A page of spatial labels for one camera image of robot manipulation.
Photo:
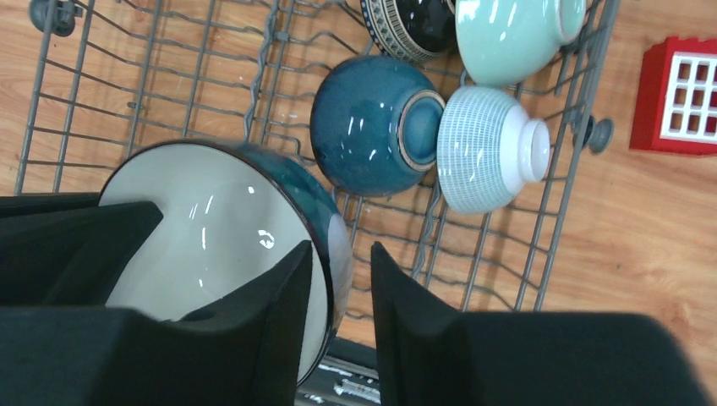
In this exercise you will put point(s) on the grey wire dish rack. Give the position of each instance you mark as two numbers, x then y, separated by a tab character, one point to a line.
85	84

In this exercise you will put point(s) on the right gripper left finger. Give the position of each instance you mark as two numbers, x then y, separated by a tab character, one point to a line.
243	349

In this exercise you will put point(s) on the teal white dotted bowl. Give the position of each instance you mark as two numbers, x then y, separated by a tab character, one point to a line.
229	213

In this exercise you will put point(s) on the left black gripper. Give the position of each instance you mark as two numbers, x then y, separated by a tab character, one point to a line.
66	249

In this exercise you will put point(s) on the red toy block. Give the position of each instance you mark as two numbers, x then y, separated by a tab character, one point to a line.
675	109

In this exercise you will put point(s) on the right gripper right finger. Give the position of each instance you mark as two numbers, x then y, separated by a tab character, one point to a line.
429	353

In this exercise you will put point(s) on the mint green bowl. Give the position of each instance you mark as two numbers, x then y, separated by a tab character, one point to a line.
503	42

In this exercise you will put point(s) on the light blue striped bowl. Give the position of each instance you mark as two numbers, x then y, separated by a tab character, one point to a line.
488	149

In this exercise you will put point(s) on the black patterned bowl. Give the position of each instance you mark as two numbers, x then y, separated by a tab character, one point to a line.
415	31

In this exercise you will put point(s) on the dark teal glazed bowl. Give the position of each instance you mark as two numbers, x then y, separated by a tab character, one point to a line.
374	126

